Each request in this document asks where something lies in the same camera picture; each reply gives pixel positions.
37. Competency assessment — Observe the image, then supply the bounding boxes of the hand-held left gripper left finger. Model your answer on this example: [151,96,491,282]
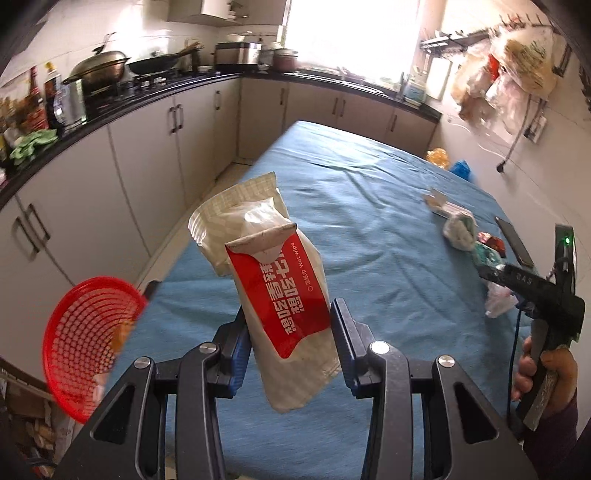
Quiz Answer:
[53,305,252,480]

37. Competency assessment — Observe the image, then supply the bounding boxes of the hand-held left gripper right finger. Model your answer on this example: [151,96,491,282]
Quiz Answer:
[330,298,532,480]

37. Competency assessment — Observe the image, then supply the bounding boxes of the teal cartoon packet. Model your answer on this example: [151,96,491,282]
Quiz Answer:
[473,242,504,271]

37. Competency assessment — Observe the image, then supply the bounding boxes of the white plastic bag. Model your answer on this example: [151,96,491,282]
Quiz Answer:
[485,281,520,318]

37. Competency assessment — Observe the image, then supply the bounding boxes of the red white wet wipes packet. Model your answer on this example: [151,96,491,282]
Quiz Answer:
[187,172,342,414]

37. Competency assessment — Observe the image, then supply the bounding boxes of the white medicine box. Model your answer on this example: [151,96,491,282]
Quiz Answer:
[422,187,474,220]

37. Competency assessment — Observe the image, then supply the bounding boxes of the red plastic basket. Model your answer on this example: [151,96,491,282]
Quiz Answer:
[41,276,149,424]

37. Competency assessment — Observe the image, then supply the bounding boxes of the person's right forearm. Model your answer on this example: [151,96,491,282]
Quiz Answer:
[522,392,580,467]

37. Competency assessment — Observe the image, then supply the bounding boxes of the person's right hand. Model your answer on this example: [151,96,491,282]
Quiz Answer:
[510,335,579,418]

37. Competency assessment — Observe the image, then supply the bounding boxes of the red snack packet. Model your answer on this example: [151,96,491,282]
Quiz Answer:
[475,231,506,257]

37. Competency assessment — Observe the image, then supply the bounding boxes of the black smartphone in clear case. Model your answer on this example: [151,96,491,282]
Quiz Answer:
[495,217,536,268]

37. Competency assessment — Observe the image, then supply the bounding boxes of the white crumpled cloth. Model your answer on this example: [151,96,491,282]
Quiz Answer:
[442,213,478,251]

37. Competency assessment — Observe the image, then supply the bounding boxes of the blue tablecloth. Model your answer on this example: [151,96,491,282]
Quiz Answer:
[88,120,536,480]

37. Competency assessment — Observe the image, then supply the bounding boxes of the blue white box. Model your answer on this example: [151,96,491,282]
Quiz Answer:
[405,74,432,106]

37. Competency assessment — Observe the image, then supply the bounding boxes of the white cutting board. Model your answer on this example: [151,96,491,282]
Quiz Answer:
[427,58,452,100]

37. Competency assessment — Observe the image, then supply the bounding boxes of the hanging plastic bags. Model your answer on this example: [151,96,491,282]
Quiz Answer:
[450,23,561,137]

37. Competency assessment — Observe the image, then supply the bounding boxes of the grey lower kitchen cabinets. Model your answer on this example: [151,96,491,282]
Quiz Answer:
[0,76,439,324]

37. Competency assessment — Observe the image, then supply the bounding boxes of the black kitchen countertop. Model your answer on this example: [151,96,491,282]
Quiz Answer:
[0,69,441,208]

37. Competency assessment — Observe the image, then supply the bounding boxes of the kitchen window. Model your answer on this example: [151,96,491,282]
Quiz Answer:
[284,0,444,88]

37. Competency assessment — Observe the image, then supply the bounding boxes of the brown lidded pot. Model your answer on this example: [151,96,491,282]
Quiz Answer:
[272,47,299,72]

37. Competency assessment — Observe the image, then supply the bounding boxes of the gas stove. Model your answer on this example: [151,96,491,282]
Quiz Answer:
[85,69,218,116]

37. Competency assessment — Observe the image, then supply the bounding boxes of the green cloth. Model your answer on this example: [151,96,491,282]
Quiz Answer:
[9,129,59,167]

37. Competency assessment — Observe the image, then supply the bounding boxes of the silver electric kettle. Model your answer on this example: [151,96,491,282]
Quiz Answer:
[59,78,88,134]

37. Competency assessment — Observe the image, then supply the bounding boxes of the silver rice cooker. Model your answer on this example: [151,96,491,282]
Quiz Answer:
[215,41,264,72]

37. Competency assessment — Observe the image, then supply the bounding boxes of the black wok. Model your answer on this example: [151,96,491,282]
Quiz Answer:
[127,44,204,77]

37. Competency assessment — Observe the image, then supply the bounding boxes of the dark sauce bottle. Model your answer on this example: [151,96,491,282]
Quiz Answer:
[44,62,63,130]

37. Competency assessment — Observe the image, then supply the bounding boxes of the red label sauce bottle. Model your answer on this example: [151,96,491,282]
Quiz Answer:
[28,67,47,132]

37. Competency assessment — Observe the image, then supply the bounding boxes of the lidded metal wok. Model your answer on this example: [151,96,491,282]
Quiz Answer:
[62,33,131,95]

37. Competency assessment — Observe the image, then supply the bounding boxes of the open upper cabinet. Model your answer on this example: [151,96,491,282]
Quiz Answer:
[167,0,287,26]

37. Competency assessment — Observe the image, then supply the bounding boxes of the blue cable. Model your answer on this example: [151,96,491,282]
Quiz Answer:
[507,305,527,430]

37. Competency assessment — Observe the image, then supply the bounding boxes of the black power plug cable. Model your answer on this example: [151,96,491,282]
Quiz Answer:
[496,97,543,175]

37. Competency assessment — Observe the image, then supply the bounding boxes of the wall outlet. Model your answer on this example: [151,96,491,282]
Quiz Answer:
[526,115,549,144]

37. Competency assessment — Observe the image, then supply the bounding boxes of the wall rack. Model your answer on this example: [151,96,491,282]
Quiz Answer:
[420,28,490,63]

